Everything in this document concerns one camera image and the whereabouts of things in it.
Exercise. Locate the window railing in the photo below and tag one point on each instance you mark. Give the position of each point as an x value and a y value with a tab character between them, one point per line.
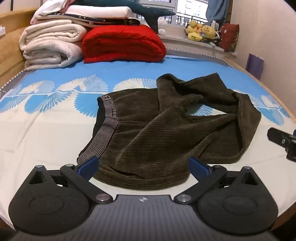
189	19

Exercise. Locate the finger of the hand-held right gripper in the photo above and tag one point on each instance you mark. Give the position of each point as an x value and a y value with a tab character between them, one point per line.
281	139

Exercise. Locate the yellow plush toy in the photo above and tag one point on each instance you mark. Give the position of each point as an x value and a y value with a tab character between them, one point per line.
193	31
210	31

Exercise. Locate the pink and white folded cloth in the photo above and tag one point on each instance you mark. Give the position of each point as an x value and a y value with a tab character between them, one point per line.
49	9

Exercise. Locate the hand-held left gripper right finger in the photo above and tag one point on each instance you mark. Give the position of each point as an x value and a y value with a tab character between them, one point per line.
198	167

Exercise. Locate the blue curtain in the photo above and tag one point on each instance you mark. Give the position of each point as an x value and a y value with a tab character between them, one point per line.
217	11

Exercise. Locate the red cushion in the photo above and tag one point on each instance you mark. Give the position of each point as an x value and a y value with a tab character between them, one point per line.
229	37

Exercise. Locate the teal shark plush toy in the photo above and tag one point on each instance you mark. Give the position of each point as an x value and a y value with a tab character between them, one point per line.
152	14

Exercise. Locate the white wall socket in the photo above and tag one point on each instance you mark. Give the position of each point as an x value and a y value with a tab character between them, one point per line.
1	31

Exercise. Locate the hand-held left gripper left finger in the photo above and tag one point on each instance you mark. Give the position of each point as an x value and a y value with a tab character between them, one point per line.
87	166

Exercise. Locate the blue and white printed bedsheet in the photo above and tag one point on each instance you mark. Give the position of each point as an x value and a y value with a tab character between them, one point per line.
46	129

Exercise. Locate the white plush toy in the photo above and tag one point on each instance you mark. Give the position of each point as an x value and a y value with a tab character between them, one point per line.
161	26

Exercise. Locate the dark star-print folded blanket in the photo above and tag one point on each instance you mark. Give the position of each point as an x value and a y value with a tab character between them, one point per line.
106	21

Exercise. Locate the white folded blanket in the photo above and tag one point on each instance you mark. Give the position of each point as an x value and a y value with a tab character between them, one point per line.
50	44

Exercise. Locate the white folded pillow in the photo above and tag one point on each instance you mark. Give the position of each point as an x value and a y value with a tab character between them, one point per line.
101	11

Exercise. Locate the red folded quilt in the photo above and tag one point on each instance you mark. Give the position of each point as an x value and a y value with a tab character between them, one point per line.
124	44

